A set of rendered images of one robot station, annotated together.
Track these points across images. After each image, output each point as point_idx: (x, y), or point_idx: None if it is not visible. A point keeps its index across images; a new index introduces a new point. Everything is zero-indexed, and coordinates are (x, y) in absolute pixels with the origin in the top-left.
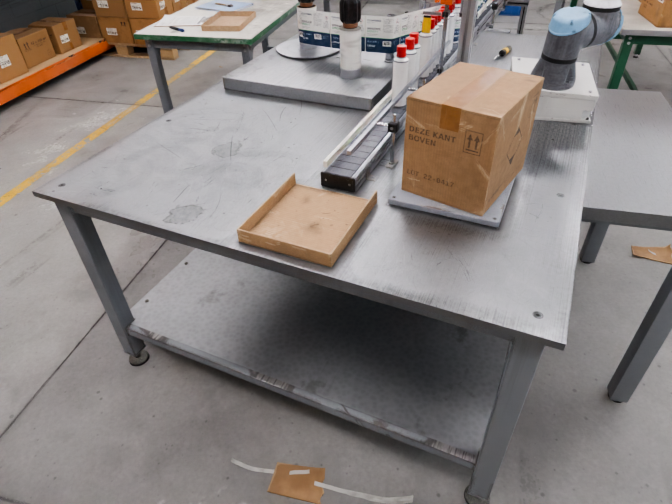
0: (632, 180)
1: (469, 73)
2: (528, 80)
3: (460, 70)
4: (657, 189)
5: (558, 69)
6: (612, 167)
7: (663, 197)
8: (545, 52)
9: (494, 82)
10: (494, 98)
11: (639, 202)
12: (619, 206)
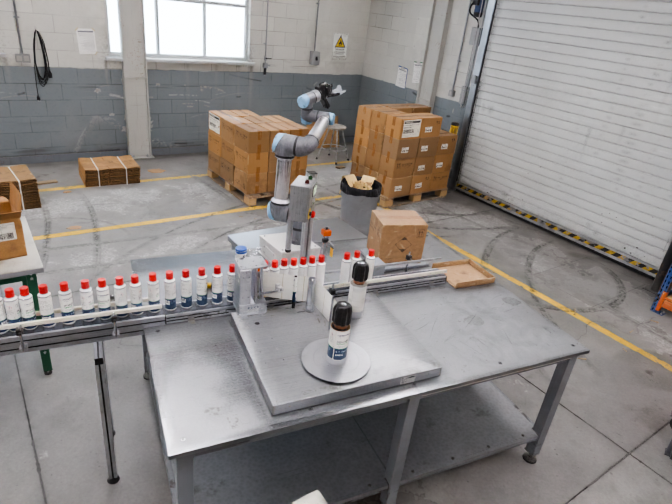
0: (336, 232)
1: (391, 220)
2: (380, 211)
3: (391, 222)
4: (336, 228)
5: None
6: (332, 236)
7: (340, 227)
8: None
9: (391, 215)
10: (404, 213)
11: (350, 230)
12: (358, 232)
